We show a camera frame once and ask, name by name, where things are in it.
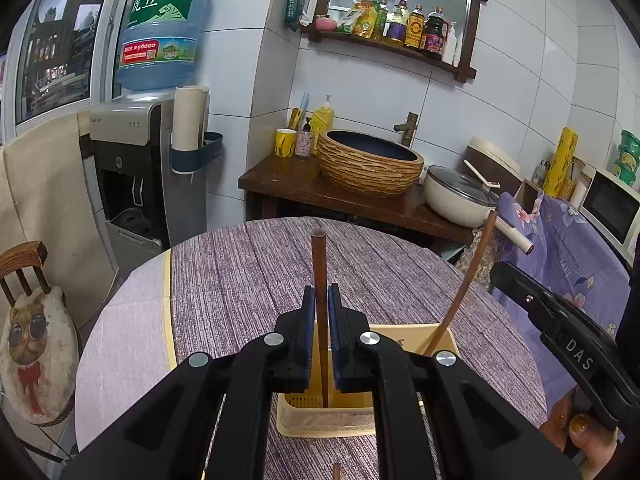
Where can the person's right hand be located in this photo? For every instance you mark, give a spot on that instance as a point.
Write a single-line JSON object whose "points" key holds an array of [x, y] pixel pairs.
{"points": [[585, 442]]}

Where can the window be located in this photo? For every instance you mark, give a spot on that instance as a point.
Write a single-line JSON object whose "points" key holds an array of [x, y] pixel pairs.
{"points": [[55, 35]]}

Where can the cream plastic utensil holder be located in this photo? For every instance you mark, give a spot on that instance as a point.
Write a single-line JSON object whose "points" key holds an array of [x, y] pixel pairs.
{"points": [[310, 422]]}

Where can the dark sauce bottle red label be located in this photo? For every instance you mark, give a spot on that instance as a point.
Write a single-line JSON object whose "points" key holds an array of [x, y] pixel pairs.
{"points": [[434, 35]]}

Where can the grey water dispenser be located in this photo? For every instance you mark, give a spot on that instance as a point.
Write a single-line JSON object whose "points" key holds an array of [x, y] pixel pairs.
{"points": [[125, 125]]}

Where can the blue wall caddy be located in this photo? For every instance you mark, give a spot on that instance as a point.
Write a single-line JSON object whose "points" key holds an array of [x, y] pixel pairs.
{"points": [[200, 155]]}

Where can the pale lilac table cover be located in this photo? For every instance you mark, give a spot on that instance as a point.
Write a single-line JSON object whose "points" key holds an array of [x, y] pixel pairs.
{"points": [[125, 340]]}

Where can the pink bowl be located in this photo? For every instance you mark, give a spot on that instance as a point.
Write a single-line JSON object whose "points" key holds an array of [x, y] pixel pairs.
{"points": [[325, 23]]}

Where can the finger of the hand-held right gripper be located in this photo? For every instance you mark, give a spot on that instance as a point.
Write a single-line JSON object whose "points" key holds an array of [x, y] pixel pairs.
{"points": [[517, 285]]}

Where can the white microwave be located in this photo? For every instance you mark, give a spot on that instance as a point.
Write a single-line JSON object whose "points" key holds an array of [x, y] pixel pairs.
{"points": [[607, 210]]}

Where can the purple striped tablecloth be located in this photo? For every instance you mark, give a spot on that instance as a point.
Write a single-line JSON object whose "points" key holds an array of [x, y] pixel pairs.
{"points": [[240, 270]]}

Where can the yellow dish soap bottle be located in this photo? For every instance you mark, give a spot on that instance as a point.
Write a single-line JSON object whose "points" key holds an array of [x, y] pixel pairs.
{"points": [[323, 122]]}

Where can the beige cloth cover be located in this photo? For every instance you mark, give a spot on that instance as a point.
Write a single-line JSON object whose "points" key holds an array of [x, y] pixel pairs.
{"points": [[45, 195]]}

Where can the brown wooden chopstick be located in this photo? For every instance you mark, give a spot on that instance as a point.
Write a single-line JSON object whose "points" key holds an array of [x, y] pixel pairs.
{"points": [[467, 285], [337, 473], [320, 270]]}

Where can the dark bottle purple label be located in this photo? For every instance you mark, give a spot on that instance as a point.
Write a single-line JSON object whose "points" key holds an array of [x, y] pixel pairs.
{"points": [[397, 24]]}

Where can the cat print cushion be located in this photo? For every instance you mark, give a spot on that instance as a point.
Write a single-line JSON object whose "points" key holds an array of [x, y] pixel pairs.
{"points": [[35, 360]]}

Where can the dark wooden wall shelf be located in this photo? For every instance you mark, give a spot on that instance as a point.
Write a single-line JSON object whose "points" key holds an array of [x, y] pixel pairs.
{"points": [[390, 45]]}

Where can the bronze faucet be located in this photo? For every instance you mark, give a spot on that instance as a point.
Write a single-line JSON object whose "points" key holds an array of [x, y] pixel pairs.
{"points": [[407, 130]]}

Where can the yellow mug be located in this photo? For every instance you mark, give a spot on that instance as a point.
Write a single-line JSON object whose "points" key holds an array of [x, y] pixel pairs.
{"points": [[285, 145]]}

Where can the cream brown rice cooker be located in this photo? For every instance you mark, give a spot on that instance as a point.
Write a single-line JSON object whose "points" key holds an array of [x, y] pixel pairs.
{"points": [[492, 157]]}

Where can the woven pattern wash basin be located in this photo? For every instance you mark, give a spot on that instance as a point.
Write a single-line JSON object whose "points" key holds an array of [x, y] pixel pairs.
{"points": [[370, 170]]}

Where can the white ladle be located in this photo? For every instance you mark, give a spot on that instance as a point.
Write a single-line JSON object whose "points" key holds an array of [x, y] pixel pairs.
{"points": [[477, 172]]}

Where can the brown patterned cloth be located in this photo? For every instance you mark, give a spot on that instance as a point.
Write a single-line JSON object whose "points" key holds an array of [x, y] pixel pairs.
{"points": [[477, 260]]}

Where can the wooden chair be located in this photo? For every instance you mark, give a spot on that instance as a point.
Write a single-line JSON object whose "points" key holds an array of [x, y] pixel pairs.
{"points": [[22, 256]]}

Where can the blue brush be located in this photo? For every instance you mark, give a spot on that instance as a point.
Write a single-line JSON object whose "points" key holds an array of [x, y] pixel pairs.
{"points": [[304, 107]]}

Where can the brown bottle yellow label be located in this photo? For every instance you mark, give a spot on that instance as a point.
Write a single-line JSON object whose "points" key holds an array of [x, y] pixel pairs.
{"points": [[414, 29]]}

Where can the cream pot with glass lid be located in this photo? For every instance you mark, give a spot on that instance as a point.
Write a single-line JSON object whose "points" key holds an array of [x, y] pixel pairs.
{"points": [[450, 200]]}

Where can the blue water bottle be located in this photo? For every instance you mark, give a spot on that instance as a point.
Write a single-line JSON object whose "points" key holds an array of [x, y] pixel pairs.
{"points": [[160, 25]]}

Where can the yellow wrap roll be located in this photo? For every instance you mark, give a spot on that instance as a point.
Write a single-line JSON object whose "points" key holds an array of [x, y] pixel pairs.
{"points": [[561, 160]]}

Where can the green glass bottle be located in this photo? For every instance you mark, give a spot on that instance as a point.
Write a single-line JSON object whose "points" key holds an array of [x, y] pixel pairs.
{"points": [[381, 16]]}

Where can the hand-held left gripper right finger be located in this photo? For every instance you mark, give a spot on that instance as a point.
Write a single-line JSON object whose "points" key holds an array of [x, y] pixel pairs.
{"points": [[334, 332]]}

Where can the dark wooden side table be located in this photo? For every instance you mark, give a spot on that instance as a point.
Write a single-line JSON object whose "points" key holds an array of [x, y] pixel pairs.
{"points": [[290, 180]]}

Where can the white plastic bottle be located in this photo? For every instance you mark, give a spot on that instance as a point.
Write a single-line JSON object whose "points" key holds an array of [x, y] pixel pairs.
{"points": [[450, 44]]}

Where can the stack of green cups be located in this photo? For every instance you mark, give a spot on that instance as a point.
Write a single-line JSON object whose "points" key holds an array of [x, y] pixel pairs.
{"points": [[629, 157]]}

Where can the green yellow refill pouch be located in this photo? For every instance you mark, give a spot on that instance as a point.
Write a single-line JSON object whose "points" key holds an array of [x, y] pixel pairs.
{"points": [[349, 19]]}

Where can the green hanging packet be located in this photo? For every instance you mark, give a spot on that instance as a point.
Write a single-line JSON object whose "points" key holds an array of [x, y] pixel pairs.
{"points": [[294, 5]]}

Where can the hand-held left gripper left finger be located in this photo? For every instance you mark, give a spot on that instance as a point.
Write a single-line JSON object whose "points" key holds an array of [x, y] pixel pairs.
{"points": [[309, 332]]}

